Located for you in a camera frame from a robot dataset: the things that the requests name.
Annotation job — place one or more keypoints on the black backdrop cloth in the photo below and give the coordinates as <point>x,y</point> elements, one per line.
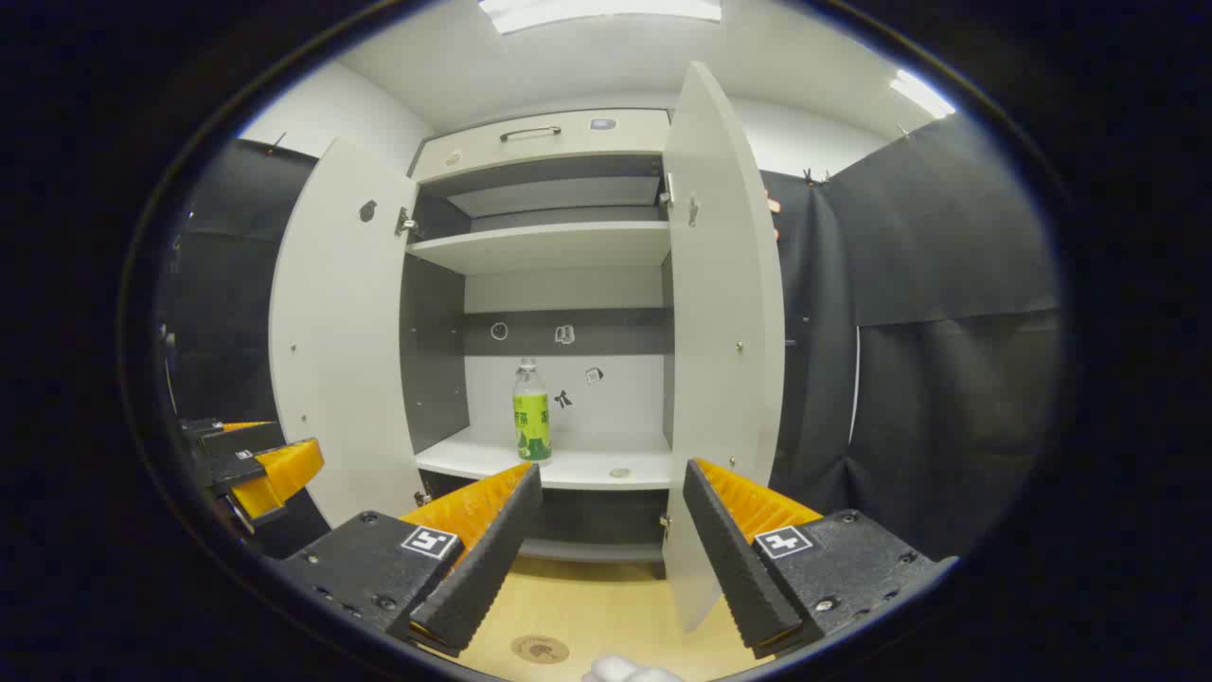
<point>947,398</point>

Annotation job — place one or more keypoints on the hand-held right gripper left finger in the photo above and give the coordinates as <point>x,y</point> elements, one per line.
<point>483,568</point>

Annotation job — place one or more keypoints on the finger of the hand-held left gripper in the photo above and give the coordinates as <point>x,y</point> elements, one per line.
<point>237,440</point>
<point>279,474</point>

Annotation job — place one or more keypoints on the white cabinet door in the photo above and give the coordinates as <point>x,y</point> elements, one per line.
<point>724,332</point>
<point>341,341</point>

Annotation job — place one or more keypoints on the green label plastic bottle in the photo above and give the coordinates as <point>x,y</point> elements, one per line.
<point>532,417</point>

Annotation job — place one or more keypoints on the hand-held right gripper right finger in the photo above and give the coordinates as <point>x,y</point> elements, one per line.
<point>734,559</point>

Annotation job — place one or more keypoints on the round brown coaster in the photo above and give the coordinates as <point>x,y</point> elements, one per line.
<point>540,649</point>

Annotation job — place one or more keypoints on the white cabinet drawer front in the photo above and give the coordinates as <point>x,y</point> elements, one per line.
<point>568,142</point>

